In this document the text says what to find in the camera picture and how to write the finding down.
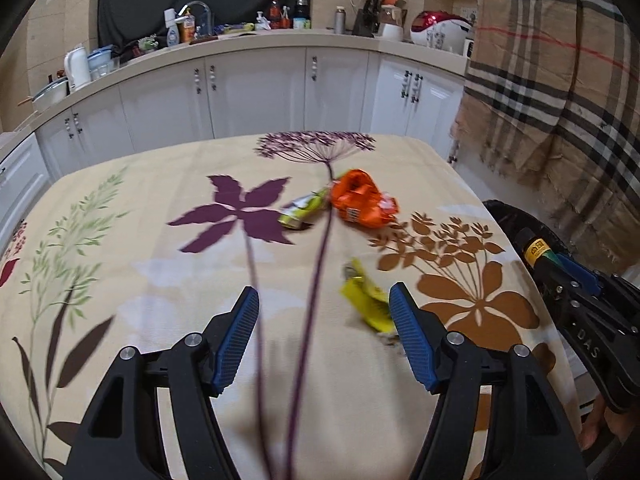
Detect steel thermos bottle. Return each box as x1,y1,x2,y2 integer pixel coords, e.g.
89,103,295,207
333,6,346,35

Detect red white rice cooker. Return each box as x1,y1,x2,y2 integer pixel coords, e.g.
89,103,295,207
410,11,473,55

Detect person hand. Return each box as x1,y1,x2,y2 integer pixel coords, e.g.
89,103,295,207
578,394,639,451

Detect black trash bin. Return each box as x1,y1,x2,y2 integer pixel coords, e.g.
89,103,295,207
483,200,596,282

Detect yellow green wrapper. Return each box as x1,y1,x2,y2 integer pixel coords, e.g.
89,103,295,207
278,186,330,231

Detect white thermos jug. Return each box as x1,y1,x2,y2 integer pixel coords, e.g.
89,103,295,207
63,44,91,92

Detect floral tablecloth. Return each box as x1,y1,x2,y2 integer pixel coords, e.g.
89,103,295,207
1,134,579,479

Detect orange wrapper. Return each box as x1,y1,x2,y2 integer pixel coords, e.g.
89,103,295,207
330,169,399,230

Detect yellow snack wrapper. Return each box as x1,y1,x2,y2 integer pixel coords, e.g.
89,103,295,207
341,259,397,336

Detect white blender jug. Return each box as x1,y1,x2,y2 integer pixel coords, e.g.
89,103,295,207
378,4,404,42

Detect plaid beige curtain cloth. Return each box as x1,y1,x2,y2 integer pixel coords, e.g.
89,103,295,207
452,0,639,273

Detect chrome kitchen faucet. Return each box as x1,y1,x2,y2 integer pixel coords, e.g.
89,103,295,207
178,0,215,40

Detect white lower cabinets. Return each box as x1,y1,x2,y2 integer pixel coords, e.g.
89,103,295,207
1,48,463,238

